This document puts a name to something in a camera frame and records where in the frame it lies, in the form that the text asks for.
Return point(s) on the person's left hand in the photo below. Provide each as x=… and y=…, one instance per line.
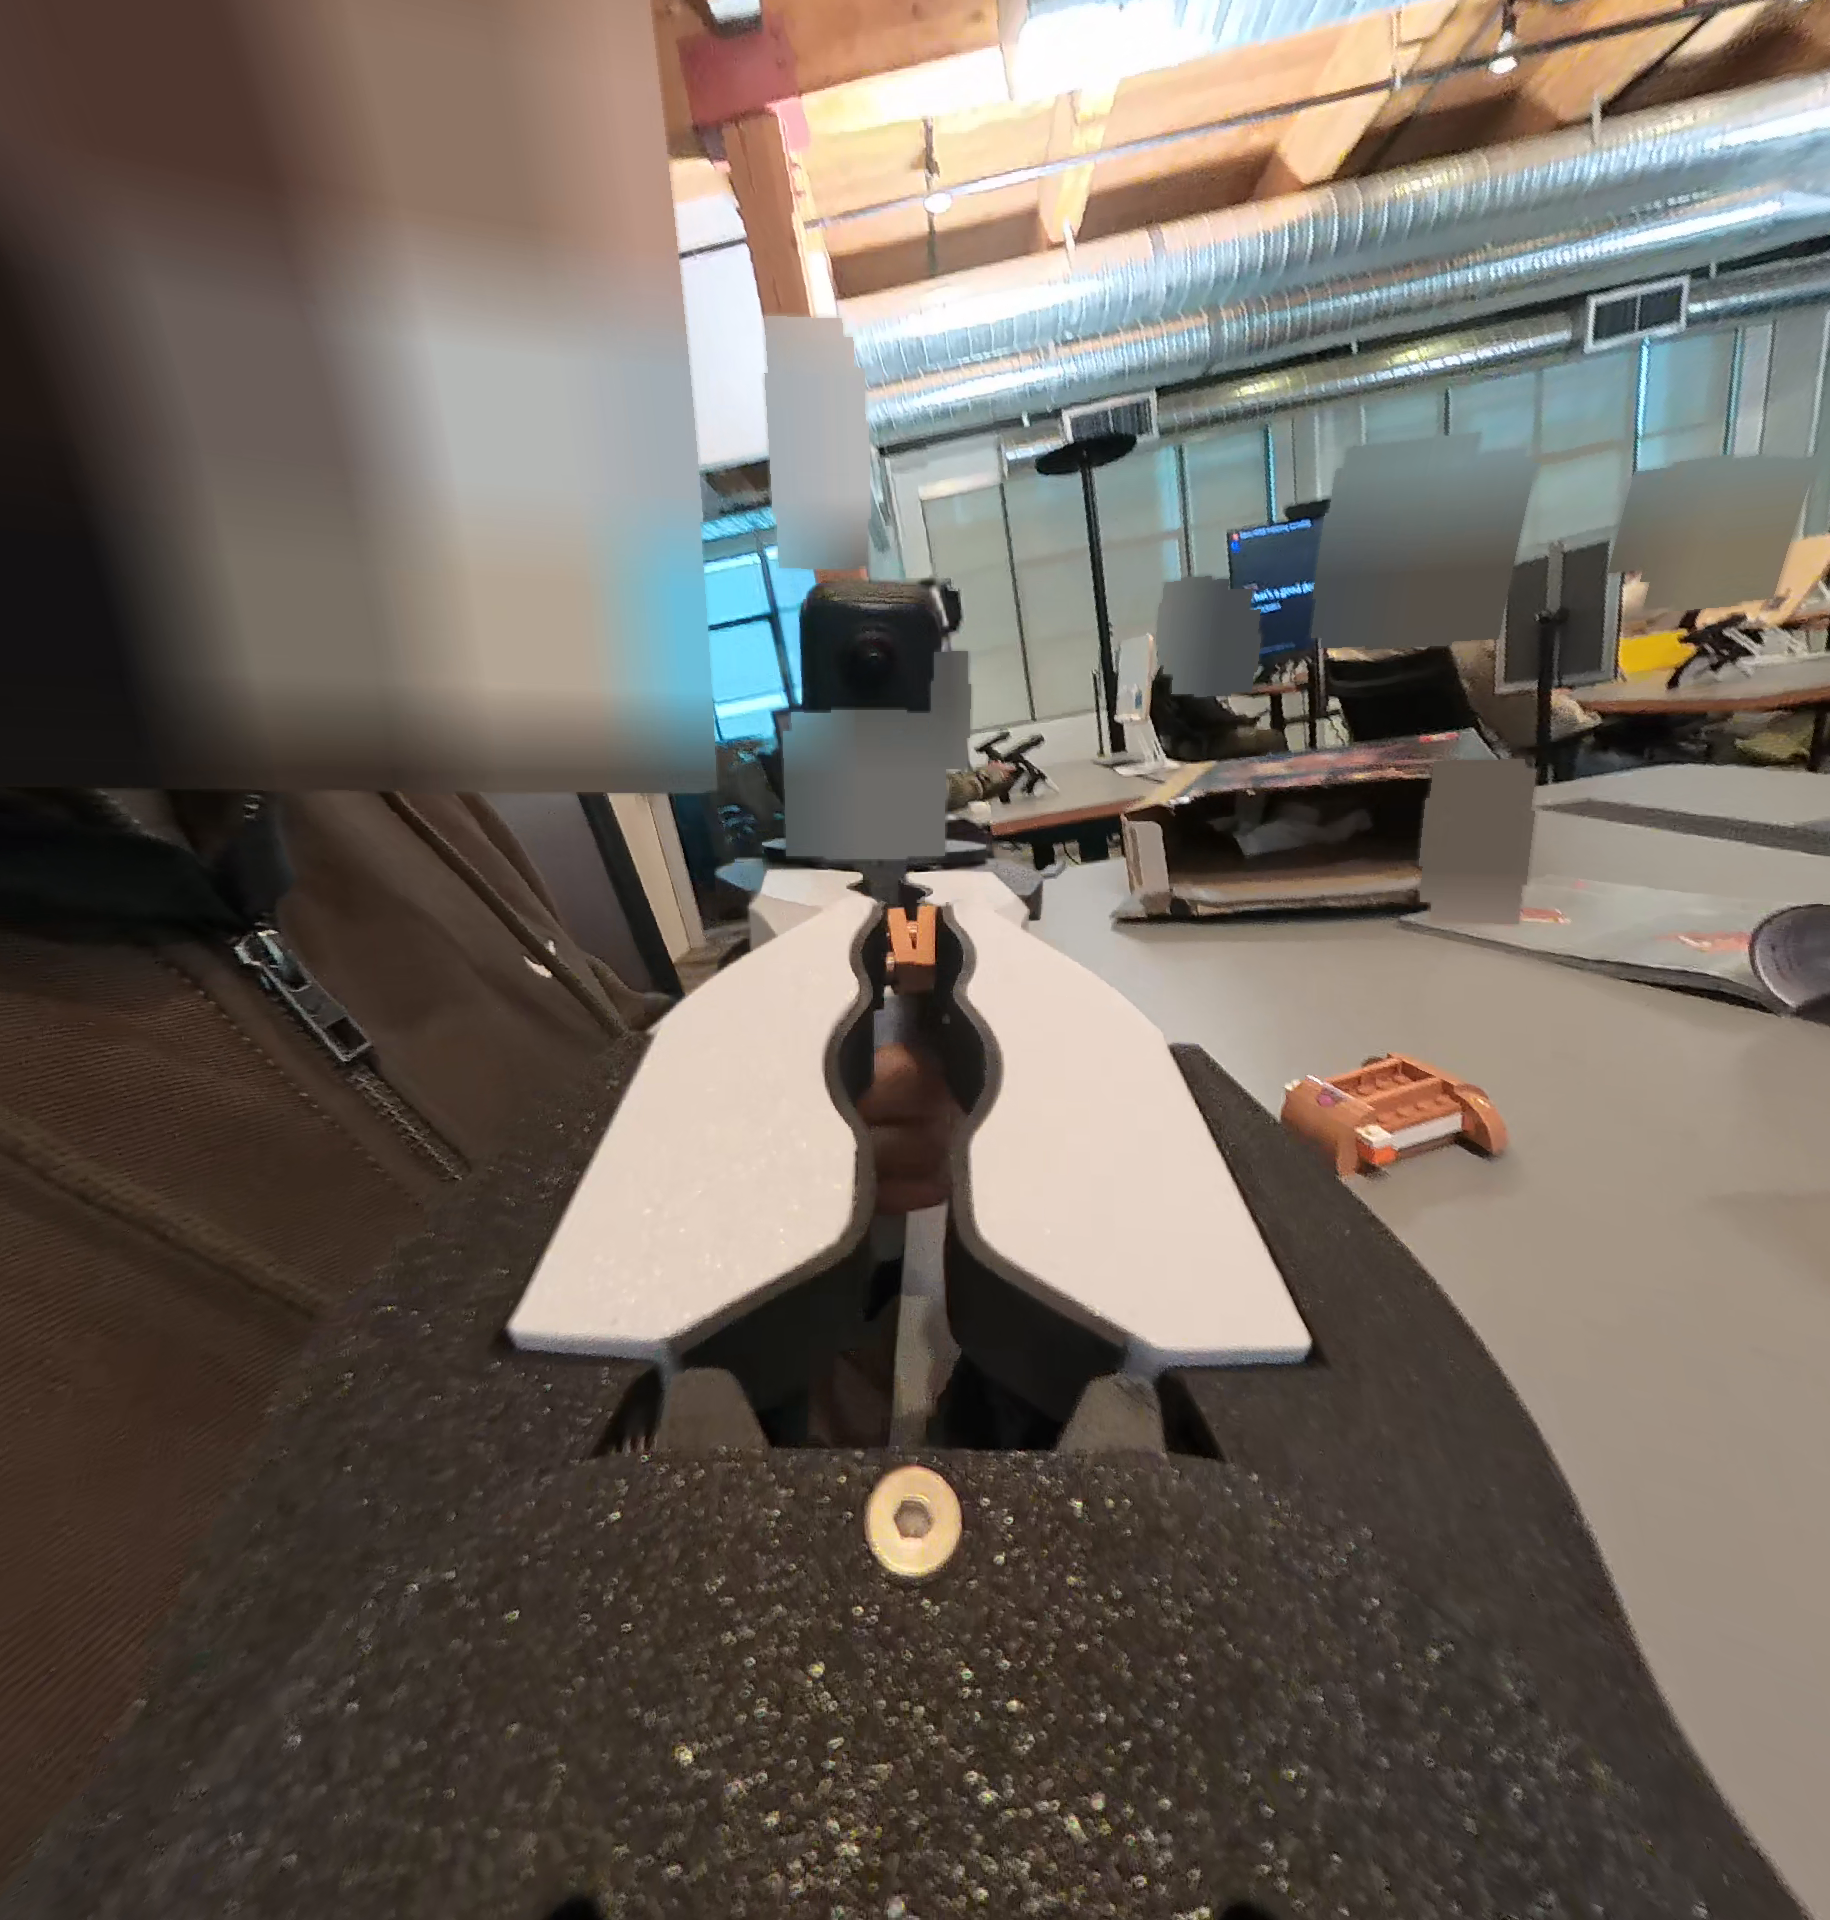
x=908, y=1126

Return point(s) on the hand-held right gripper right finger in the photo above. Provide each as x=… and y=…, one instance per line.
x=1141, y=1186

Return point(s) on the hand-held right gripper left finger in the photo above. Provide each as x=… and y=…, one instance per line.
x=689, y=1186

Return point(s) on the black framed grey panel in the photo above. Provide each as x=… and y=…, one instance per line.
x=613, y=884

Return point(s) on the open cardboard box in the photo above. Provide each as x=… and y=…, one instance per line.
x=1275, y=857

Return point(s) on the black pole with round disc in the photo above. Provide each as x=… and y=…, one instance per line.
x=1090, y=571

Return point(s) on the lego instruction booklet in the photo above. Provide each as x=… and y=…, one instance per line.
x=1634, y=931

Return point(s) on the grey desk wooden edge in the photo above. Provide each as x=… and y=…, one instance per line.
x=1725, y=687

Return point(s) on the computer monitor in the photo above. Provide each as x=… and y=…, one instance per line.
x=1275, y=599

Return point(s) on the wooden chair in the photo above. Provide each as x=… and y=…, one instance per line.
x=1808, y=577

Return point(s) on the yellow box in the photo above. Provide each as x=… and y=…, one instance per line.
x=1659, y=659

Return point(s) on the grey screen on stand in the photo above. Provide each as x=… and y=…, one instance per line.
x=1583, y=616

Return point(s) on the brown lego assembly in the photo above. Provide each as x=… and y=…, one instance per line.
x=1394, y=1118

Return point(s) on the dark lego set box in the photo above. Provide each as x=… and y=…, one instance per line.
x=1349, y=764

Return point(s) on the silver ventilation duct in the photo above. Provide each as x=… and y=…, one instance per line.
x=1380, y=226
x=1306, y=375

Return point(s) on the person's brown jacket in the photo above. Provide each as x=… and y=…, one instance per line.
x=180, y=1200

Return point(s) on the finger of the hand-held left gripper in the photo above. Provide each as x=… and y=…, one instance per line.
x=997, y=897
x=802, y=908

